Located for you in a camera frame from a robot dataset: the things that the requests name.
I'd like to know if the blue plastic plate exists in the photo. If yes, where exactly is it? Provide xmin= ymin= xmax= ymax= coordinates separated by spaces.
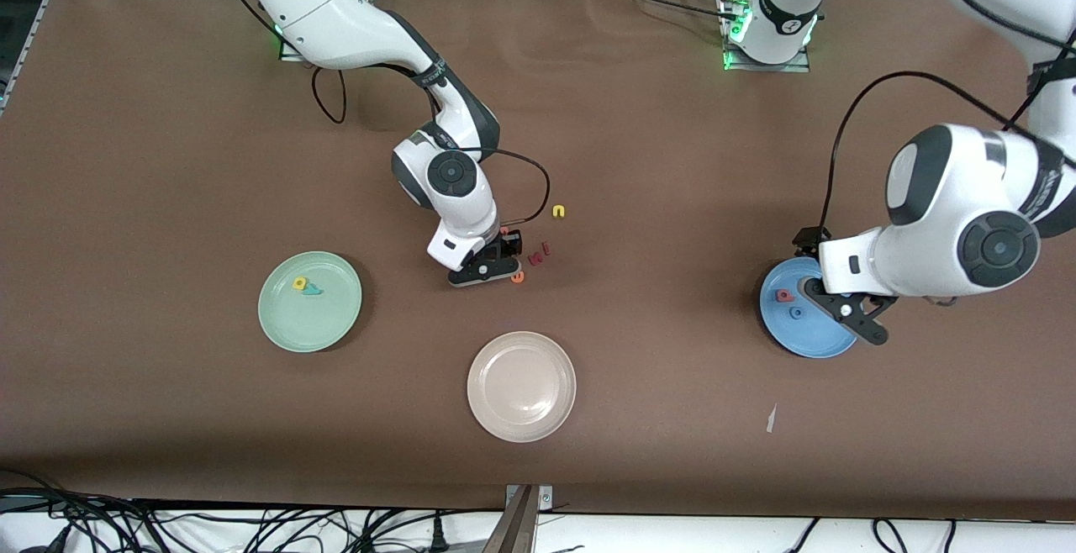
xmin=759 ymin=256 xmax=862 ymax=360

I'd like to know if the beige plastic plate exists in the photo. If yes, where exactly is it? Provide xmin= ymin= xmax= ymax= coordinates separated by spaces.
xmin=467 ymin=331 xmax=578 ymax=444

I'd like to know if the green plastic plate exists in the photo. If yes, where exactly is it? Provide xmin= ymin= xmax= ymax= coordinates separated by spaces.
xmin=257 ymin=250 xmax=363 ymax=354

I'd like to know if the brown table cover mat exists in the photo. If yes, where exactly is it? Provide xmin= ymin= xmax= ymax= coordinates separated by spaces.
xmin=0 ymin=0 xmax=1076 ymax=522

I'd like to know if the black right camera cable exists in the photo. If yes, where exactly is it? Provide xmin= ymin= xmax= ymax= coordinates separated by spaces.
xmin=309 ymin=66 xmax=552 ymax=228

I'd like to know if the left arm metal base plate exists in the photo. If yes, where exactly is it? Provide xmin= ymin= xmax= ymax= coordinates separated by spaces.
xmin=719 ymin=0 xmax=812 ymax=73

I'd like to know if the grey metal post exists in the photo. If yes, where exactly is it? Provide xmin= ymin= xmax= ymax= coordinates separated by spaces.
xmin=482 ymin=483 xmax=556 ymax=553

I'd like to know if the black table cable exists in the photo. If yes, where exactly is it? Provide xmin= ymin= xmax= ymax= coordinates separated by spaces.
xmin=588 ymin=0 xmax=732 ymax=24

